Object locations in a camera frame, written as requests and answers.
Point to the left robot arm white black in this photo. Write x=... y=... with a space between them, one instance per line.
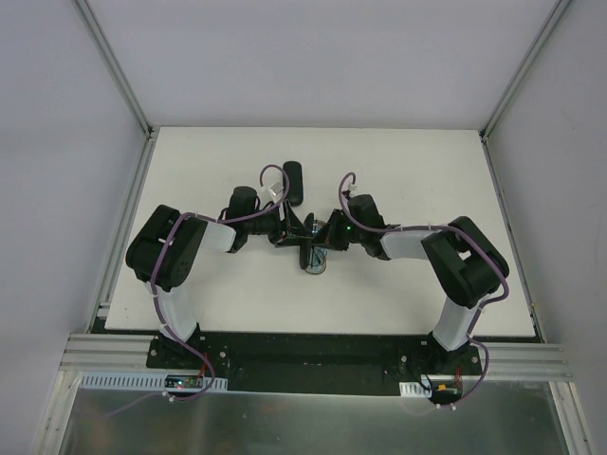
x=163 y=252

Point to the left aluminium frame post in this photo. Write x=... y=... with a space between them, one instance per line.
x=112 y=64

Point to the black glasses case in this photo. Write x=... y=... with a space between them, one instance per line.
x=310 y=246
x=294 y=172

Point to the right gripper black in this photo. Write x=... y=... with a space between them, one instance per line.
x=329 y=230

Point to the right aluminium frame post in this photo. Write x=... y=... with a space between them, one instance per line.
x=533 y=53

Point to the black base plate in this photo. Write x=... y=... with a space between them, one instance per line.
x=314 y=363

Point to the white cable duct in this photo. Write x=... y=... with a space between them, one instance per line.
x=180 y=383
x=415 y=390

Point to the aluminium frame post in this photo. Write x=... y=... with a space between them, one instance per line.
x=112 y=64
x=533 y=53

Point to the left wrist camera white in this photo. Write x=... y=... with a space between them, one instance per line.
x=275 y=191

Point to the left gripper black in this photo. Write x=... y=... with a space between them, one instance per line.
x=288 y=226

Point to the aluminium front rail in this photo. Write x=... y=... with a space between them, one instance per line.
x=128 y=353

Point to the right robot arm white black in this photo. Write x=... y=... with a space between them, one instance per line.
x=471 y=271

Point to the right white cable duct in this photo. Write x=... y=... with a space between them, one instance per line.
x=415 y=390

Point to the left white cable duct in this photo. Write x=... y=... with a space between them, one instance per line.
x=180 y=383

